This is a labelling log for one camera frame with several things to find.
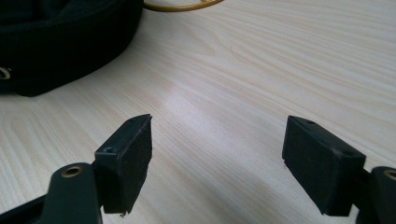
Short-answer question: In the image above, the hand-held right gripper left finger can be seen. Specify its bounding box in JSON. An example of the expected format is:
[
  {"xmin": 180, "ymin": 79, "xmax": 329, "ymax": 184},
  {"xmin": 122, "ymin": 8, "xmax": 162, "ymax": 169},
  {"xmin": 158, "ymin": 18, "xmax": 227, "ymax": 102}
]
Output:
[{"xmin": 93, "ymin": 113, "xmax": 153, "ymax": 216}]

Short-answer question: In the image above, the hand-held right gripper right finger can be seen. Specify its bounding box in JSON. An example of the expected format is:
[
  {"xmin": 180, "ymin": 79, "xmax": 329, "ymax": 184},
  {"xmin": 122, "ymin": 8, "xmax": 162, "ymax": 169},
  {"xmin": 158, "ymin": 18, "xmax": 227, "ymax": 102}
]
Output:
[{"xmin": 281, "ymin": 115, "xmax": 367, "ymax": 217}]

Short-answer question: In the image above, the black fabric bag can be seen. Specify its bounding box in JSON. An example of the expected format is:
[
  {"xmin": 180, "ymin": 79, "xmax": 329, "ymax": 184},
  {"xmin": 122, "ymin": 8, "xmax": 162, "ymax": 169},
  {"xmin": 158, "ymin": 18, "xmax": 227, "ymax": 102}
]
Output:
[{"xmin": 0, "ymin": 0, "xmax": 145, "ymax": 97}]

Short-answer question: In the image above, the yellow rubber band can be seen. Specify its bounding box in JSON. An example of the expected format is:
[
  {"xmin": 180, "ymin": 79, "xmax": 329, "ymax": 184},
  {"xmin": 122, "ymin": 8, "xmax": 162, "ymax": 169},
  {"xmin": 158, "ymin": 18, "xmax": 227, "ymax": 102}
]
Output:
[{"xmin": 143, "ymin": 0, "xmax": 225, "ymax": 13}]

